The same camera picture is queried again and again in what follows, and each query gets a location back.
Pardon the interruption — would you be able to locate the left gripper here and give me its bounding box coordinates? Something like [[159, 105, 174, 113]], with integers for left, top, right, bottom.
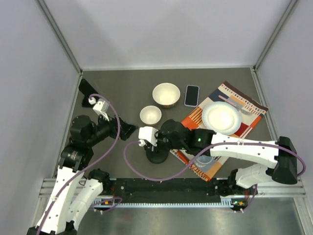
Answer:
[[87, 110, 138, 146]]

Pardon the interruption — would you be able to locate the black round-base phone holder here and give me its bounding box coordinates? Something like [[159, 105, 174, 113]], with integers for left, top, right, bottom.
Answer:
[[144, 145, 170, 164]]

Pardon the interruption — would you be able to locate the phone with lilac case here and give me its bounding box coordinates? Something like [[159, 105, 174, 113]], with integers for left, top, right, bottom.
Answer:
[[184, 85, 200, 107]]

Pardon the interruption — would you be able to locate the black wedge phone stand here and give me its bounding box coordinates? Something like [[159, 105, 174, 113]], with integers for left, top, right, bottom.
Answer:
[[81, 96, 93, 108]]

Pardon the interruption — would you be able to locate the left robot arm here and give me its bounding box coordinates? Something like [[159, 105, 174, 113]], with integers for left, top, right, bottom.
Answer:
[[27, 115, 137, 235]]

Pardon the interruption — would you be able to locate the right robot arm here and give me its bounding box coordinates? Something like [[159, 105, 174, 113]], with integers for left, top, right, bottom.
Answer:
[[138, 119, 300, 194]]

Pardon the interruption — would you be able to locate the small cream bowl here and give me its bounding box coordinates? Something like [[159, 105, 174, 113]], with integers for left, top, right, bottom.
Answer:
[[139, 105, 162, 126]]

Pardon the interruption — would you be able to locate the large green bowl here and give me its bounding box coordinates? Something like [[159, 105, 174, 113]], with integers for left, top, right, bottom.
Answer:
[[152, 83, 180, 108]]

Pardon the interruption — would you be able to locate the grey cup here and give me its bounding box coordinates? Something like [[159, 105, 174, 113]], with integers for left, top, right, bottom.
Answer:
[[194, 155, 213, 167]]

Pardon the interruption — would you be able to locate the orange patterned cloth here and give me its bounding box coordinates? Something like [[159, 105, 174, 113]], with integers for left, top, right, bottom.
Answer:
[[168, 80, 269, 182]]

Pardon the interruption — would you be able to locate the white plate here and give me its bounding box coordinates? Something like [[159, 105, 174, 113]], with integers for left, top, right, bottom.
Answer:
[[201, 101, 242, 135]]

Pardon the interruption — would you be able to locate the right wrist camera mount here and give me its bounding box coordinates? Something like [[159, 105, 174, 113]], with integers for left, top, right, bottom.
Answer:
[[138, 126, 158, 147]]

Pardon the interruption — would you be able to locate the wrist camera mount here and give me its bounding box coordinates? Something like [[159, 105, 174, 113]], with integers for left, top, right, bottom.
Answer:
[[88, 97, 110, 121], [138, 126, 158, 147]]

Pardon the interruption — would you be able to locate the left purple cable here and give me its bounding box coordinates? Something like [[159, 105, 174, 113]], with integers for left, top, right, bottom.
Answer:
[[36, 94, 123, 231]]

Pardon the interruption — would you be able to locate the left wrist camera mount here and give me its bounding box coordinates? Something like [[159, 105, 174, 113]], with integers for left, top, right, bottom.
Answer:
[[88, 97, 110, 121]]

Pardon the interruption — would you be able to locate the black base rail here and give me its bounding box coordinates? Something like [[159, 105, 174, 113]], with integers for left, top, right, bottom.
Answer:
[[102, 178, 234, 204]]

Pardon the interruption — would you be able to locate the pink handled fork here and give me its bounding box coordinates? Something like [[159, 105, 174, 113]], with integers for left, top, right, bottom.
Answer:
[[218, 95, 262, 116]]

